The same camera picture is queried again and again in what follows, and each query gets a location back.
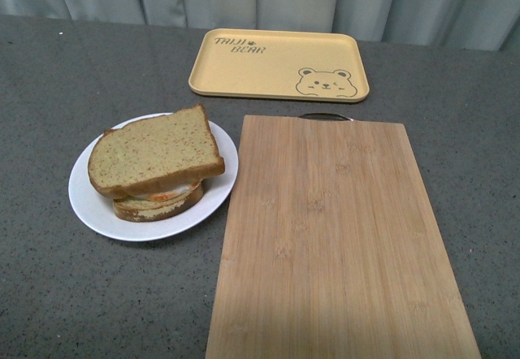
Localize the grey curtain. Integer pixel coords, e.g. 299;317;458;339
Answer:
1;0;519;50

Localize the yellow bear tray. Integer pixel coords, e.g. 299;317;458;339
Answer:
188;28;370;103

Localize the wooden cutting board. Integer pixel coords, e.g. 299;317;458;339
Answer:
206;115;480;358

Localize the white round plate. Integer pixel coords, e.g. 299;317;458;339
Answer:
68;122;239;242

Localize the fried egg toy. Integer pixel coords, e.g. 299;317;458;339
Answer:
133;180;202;201

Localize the bread slice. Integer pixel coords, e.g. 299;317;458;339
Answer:
88;104;225;199
112;182;205;223

